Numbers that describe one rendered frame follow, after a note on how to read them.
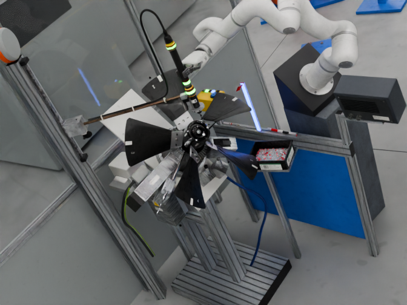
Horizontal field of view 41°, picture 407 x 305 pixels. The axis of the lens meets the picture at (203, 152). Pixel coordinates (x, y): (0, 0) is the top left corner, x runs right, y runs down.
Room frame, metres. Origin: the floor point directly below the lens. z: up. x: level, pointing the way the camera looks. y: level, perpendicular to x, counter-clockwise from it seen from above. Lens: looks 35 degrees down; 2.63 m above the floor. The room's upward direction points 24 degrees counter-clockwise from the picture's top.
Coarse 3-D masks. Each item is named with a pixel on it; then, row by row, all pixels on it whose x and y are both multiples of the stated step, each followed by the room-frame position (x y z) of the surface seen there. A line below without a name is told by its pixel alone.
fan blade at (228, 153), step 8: (224, 152) 2.17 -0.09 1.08; (232, 152) 2.22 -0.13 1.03; (240, 152) 2.26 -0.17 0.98; (232, 160) 2.12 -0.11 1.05; (240, 160) 2.15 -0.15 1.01; (248, 160) 2.18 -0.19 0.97; (256, 160) 2.21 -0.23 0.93; (240, 168) 2.09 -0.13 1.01; (248, 168) 2.11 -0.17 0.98; (248, 176) 2.06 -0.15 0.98
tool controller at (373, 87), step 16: (352, 80) 2.04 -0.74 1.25; (368, 80) 1.98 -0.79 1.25; (384, 80) 1.93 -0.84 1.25; (336, 96) 2.04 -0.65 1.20; (352, 96) 1.97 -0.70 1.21; (368, 96) 1.91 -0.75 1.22; (384, 96) 1.86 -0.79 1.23; (400, 96) 1.91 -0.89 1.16; (352, 112) 2.02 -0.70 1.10; (368, 112) 1.95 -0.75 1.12; (384, 112) 1.89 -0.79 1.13; (400, 112) 1.89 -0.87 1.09
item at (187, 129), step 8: (192, 128) 2.23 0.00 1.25; (200, 128) 2.23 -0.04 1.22; (208, 128) 2.23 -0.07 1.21; (184, 136) 2.23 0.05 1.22; (192, 136) 2.20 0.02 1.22; (200, 136) 2.20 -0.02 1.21; (208, 136) 2.20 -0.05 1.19; (184, 144) 2.25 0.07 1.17; (192, 144) 2.19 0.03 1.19; (200, 144) 2.18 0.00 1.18; (184, 152) 2.24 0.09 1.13
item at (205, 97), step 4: (200, 92) 2.84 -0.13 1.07; (204, 92) 2.82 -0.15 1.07; (208, 92) 2.80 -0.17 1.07; (220, 92) 2.74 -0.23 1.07; (224, 92) 2.74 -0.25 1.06; (200, 96) 2.79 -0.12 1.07; (204, 96) 2.77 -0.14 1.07; (208, 96) 2.75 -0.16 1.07; (200, 100) 2.76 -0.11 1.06; (204, 100) 2.74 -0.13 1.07; (208, 100) 2.71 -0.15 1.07; (204, 104) 2.75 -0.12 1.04; (208, 104) 2.72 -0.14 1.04; (204, 108) 2.76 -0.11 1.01
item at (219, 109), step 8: (216, 96) 2.51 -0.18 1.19; (232, 96) 2.48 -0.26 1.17; (216, 104) 2.45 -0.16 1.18; (224, 104) 2.43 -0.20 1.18; (232, 104) 2.41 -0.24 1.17; (240, 104) 2.40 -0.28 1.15; (208, 112) 2.40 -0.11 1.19; (216, 112) 2.37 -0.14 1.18; (224, 112) 2.36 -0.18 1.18; (232, 112) 2.35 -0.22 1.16; (240, 112) 2.34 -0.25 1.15; (216, 120) 2.30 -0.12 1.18
